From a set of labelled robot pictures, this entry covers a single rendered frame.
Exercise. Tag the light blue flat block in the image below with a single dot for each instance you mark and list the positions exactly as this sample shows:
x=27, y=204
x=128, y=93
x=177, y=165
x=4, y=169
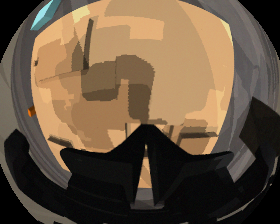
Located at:
x=45, y=15

